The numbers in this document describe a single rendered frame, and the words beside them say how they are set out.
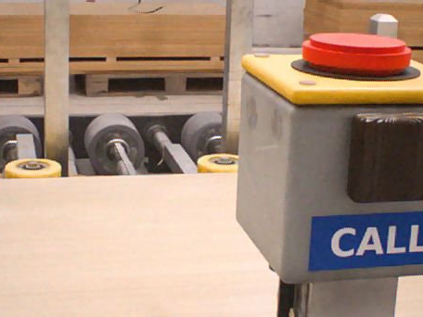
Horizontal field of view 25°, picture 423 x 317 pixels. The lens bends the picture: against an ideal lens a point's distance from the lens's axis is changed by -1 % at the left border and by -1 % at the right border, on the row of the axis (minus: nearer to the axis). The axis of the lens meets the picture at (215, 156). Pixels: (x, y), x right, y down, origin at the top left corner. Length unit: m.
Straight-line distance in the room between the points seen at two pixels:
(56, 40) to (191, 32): 4.98
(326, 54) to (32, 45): 5.92
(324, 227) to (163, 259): 0.72
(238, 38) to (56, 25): 0.28
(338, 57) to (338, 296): 0.09
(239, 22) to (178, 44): 4.92
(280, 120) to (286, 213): 0.03
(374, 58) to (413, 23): 6.52
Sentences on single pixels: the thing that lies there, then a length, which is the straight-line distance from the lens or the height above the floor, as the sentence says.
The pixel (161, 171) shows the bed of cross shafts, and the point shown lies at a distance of 2.03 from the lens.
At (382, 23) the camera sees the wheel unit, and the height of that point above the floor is 1.10.
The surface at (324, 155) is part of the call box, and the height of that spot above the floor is 1.20.
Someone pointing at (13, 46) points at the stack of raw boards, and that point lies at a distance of 6.23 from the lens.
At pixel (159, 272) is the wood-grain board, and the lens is 1.00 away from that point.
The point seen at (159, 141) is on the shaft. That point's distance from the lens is 1.89.
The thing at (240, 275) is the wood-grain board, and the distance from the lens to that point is 1.00.
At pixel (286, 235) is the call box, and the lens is 0.32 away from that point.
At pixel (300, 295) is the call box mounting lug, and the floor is 1.14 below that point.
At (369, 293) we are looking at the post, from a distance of 0.36.
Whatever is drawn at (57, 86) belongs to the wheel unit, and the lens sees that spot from 1.43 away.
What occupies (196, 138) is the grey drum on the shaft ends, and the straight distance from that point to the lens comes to 1.87.
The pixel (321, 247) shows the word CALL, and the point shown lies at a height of 1.17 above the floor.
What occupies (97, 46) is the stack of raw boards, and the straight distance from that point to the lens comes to 6.28.
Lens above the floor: 1.28
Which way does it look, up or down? 15 degrees down
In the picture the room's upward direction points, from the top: 2 degrees clockwise
